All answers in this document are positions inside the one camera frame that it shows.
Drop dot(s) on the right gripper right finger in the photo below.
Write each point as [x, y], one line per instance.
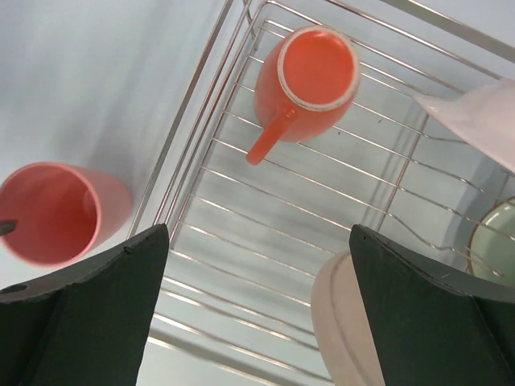
[432, 324]

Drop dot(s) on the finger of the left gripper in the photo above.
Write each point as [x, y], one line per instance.
[7, 226]

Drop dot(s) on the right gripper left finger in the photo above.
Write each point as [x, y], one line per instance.
[85, 324]

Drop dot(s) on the pink plastic cup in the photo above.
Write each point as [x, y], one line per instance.
[62, 212]

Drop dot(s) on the pink cream branch plate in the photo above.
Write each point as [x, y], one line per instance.
[341, 325]

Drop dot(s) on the green ceramic bowl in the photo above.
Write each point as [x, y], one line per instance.
[491, 247]

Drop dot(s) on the metal wire dish rack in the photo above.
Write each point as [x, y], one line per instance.
[246, 242]

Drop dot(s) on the white deep plate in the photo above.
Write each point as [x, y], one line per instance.
[483, 118]

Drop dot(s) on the orange mug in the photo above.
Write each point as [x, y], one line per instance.
[305, 85]

